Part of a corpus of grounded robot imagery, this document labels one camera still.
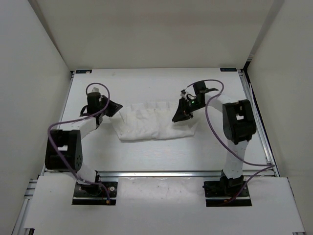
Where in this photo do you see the aluminium frame rail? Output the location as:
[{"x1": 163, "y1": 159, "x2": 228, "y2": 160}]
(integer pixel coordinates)
[{"x1": 96, "y1": 170, "x2": 279, "y2": 179}]

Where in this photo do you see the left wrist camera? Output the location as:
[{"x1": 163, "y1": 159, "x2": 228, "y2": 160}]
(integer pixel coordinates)
[{"x1": 87, "y1": 87, "x2": 102, "y2": 115}]

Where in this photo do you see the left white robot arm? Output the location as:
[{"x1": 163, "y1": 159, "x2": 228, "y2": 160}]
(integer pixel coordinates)
[{"x1": 45, "y1": 98, "x2": 123, "y2": 196}]

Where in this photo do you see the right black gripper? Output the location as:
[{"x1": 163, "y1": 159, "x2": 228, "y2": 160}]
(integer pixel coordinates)
[{"x1": 172, "y1": 97, "x2": 206, "y2": 122}]

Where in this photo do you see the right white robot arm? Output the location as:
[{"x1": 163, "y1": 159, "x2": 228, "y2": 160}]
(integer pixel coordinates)
[{"x1": 172, "y1": 93, "x2": 256, "y2": 196}]

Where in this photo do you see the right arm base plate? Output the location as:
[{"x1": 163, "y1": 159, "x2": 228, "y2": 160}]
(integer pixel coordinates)
[{"x1": 202, "y1": 181, "x2": 252, "y2": 207}]

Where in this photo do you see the white skirt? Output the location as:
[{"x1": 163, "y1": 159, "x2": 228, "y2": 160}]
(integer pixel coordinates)
[{"x1": 110, "y1": 101, "x2": 199, "y2": 141}]

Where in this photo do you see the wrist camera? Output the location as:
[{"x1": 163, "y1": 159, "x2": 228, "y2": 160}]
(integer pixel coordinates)
[
  {"x1": 192, "y1": 81, "x2": 208, "y2": 95},
  {"x1": 87, "y1": 87, "x2": 102, "y2": 115}
]

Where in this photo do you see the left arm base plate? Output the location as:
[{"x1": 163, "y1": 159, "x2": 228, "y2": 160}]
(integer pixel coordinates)
[{"x1": 72, "y1": 181, "x2": 118, "y2": 206}]

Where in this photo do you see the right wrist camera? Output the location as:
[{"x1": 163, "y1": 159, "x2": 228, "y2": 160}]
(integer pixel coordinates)
[{"x1": 192, "y1": 81, "x2": 208, "y2": 95}]

